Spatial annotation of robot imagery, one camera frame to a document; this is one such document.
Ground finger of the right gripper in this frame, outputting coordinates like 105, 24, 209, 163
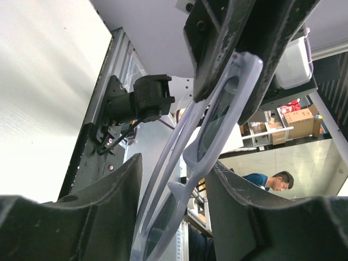
238, 0, 320, 125
183, 0, 253, 102

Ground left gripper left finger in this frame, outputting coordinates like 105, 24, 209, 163
1, 153, 142, 260

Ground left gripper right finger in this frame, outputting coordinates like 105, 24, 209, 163
206, 163, 347, 260

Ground white frame sunglasses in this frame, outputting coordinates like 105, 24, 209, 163
130, 52, 263, 260

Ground clear plastic storage bin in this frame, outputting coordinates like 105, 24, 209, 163
275, 36, 314, 90

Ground person in blue shirt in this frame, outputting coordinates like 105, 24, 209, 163
243, 171, 294, 191

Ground cardboard box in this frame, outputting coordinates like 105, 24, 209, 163
284, 104, 322, 139

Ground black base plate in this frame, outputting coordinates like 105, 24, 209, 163
58, 34, 130, 198

